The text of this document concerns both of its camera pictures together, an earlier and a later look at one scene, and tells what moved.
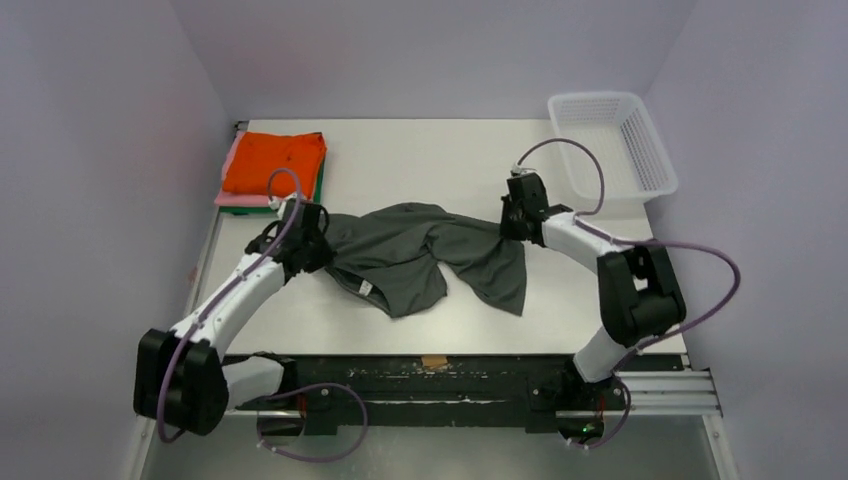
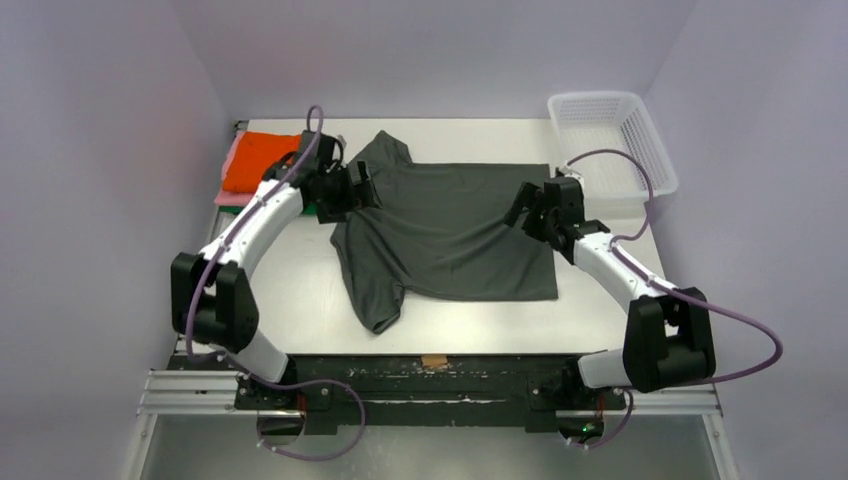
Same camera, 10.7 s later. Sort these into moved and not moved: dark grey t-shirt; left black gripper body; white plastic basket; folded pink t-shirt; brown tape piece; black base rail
Moved: left black gripper body; dark grey t-shirt
Not moved: black base rail; white plastic basket; brown tape piece; folded pink t-shirt
